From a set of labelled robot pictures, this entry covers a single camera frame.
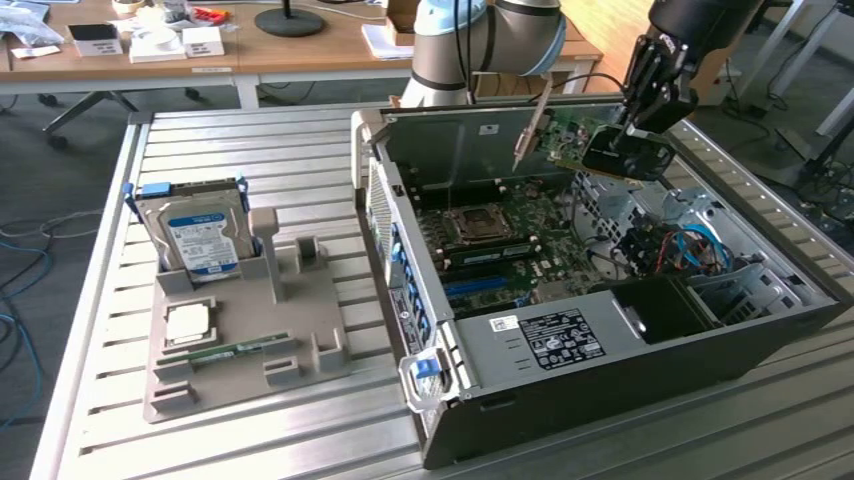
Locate small white box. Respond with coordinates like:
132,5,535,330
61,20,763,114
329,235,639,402
180,25,225,59

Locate white box with round insert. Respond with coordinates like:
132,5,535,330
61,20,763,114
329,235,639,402
126,26,189,65

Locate brown cardboard box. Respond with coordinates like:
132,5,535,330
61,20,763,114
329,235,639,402
385,0,422,35

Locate grey power supply with label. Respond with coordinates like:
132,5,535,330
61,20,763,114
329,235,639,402
450,291,645,390

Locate black lamp base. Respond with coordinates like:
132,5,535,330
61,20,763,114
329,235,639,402
253,0,328,38

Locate grey floor cable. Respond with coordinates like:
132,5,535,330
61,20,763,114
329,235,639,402
0,208,102,240

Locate clear plastic bag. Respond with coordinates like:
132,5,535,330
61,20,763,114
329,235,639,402
0,0,66,47

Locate office chair base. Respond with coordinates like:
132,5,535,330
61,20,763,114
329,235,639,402
37,88,204,150

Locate red wire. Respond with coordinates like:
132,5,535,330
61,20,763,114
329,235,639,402
651,230,676,275

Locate green gpu with black cooler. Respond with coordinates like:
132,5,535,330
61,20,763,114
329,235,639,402
511,73,675,189

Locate grey case handle blue latch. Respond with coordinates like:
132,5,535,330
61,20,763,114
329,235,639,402
396,346,456,412

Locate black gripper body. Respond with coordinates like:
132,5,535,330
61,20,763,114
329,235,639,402
647,0,767,50

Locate metal disk bay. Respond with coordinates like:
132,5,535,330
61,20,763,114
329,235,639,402
684,262,805,327

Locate stack of papers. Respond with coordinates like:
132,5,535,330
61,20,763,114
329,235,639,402
360,21,416,61

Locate installed green ram stick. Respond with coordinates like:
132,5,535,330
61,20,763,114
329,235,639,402
448,242,539,270

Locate wooden desk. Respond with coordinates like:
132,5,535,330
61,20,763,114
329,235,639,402
0,0,605,97

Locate white card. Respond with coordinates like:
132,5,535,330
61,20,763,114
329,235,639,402
7,45,62,61

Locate silver cpu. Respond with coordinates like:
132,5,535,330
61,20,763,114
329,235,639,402
164,303,220,347

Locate black open pc case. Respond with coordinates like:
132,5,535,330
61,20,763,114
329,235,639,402
350,101,843,471

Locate white table frame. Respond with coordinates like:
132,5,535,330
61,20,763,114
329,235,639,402
731,0,854,139

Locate blue wire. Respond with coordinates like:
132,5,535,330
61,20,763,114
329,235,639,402
668,226,736,277

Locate open box black inside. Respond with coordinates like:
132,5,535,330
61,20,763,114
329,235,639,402
65,22,125,58

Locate blue floor cable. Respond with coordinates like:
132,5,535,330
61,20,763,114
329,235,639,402
0,238,53,432

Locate metal cpu socket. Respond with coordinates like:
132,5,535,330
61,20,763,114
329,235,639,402
442,203,520,247

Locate grey parts rack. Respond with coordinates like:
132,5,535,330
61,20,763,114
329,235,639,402
141,206,356,425

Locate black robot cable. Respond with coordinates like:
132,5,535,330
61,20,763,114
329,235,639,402
465,71,629,95

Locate blue expansion slot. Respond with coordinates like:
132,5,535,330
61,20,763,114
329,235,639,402
441,276,507,297

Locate green motherboard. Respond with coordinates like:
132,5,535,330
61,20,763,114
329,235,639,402
398,182,605,321

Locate hard disk in blue caddy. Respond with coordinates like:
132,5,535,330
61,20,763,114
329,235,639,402
121,173,253,287

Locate loose green ram stick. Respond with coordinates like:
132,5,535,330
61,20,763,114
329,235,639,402
157,331,296,365

